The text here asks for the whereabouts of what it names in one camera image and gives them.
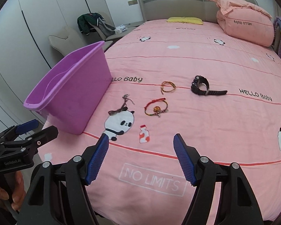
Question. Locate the tissue pack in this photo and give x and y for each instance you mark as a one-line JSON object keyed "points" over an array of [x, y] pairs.
{"points": [[120, 29]]}

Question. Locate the person's left hand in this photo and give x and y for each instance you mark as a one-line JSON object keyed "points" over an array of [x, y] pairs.
{"points": [[16, 187]]}

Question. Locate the pink pillow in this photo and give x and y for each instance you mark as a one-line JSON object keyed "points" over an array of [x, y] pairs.
{"points": [[243, 28]]}

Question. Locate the black wrist watch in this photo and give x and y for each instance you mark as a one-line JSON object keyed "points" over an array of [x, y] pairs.
{"points": [[215, 92]]}

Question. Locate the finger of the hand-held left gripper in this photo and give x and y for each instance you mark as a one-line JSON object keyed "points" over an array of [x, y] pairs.
{"points": [[42, 134], [25, 126]]}

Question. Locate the grey chair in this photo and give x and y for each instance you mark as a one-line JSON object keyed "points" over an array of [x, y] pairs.
{"points": [[112, 37]]}

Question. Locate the purple plastic basket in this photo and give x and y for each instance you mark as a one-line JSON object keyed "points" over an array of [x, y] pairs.
{"points": [[72, 98]]}

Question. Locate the beige lounge chair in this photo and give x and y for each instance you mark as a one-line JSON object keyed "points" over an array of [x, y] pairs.
{"points": [[65, 39]]}

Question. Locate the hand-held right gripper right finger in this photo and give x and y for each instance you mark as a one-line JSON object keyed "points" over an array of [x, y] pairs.
{"points": [[185, 161]]}

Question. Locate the pink printed bedsheet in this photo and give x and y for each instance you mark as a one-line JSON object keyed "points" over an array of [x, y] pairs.
{"points": [[201, 133]]}

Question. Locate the beige bed headboard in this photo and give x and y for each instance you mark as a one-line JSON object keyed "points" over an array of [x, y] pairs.
{"points": [[178, 2]]}

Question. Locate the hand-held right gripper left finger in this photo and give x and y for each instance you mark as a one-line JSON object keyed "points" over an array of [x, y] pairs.
{"points": [[97, 161]]}

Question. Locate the yellow flat pillow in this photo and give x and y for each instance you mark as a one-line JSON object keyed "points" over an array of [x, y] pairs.
{"points": [[185, 20]]}

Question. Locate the white wardrobe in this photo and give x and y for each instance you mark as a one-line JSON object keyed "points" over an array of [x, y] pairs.
{"points": [[37, 16]]}

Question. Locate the dark green jacket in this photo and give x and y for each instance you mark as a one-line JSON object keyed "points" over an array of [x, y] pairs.
{"points": [[86, 22]]}

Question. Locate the wall switch plate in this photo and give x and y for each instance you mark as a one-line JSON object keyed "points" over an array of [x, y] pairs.
{"points": [[132, 2]]}

